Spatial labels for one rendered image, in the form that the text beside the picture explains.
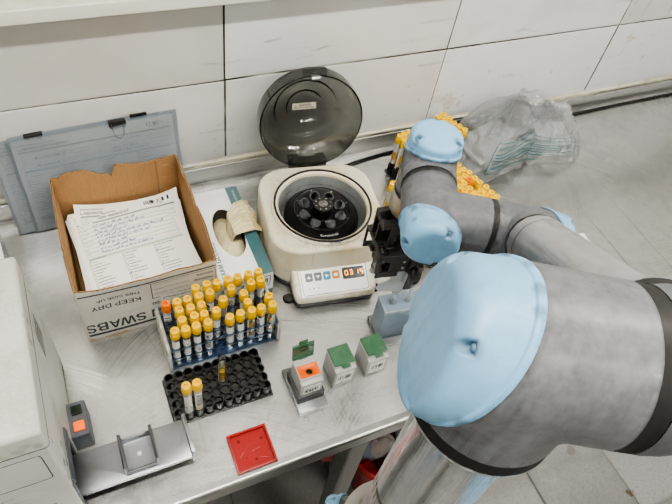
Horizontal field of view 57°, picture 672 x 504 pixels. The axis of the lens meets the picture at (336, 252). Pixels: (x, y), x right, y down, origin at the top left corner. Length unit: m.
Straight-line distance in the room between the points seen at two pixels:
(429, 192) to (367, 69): 0.67
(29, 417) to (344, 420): 0.53
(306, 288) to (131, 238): 0.35
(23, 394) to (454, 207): 0.56
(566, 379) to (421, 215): 0.40
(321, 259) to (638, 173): 0.96
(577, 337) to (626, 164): 1.45
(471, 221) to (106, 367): 0.70
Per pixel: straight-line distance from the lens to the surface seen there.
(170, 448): 1.05
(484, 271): 0.39
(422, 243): 0.76
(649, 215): 1.71
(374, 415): 1.13
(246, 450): 1.08
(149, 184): 1.32
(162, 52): 1.22
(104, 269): 1.21
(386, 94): 1.48
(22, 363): 0.85
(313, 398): 1.11
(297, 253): 1.16
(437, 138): 0.83
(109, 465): 1.05
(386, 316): 1.13
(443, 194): 0.78
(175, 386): 1.11
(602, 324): 0.40
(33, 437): 0.82
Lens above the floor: 1.89
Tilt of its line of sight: 50 degrees down
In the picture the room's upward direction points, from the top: 12 degrees clockwise
